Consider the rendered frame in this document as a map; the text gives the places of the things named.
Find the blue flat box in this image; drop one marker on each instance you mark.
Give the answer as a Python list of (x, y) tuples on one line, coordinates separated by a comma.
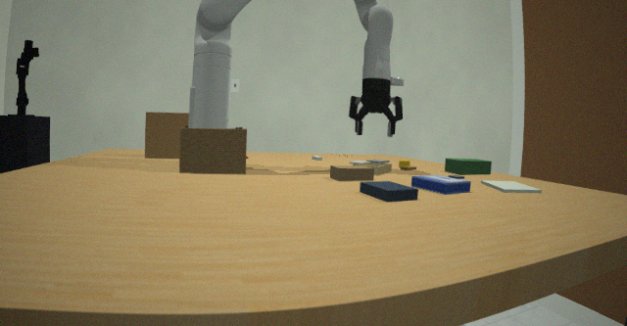
[(440, 184)]

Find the green rectangular box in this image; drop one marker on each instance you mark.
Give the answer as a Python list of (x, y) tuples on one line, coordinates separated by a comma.
[(467, 168)]

